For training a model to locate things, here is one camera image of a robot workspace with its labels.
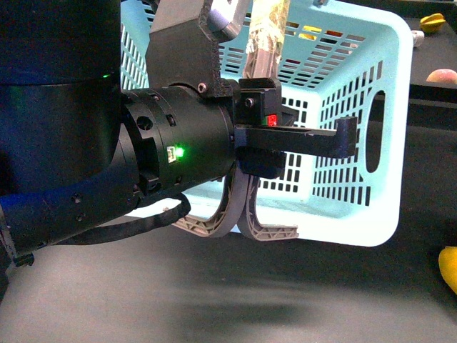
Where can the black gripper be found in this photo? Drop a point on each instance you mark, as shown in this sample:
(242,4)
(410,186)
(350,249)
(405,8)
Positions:
(177,139)

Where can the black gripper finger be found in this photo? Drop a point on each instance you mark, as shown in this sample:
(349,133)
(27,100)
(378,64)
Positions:
(340,142)

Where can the light blue plastic basket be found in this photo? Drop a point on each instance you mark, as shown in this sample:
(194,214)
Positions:
(340,60)

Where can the yellow mango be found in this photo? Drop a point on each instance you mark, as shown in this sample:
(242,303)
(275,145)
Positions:
(447,266)

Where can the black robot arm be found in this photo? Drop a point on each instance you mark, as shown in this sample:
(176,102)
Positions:
(85,162)

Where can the pink peach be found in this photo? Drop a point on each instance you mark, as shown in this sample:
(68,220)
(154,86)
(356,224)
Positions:
(447,76)

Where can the yellow starfruit right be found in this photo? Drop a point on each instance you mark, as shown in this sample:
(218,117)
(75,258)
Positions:
(432,23)

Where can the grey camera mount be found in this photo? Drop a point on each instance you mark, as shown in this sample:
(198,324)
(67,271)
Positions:
(184,43)

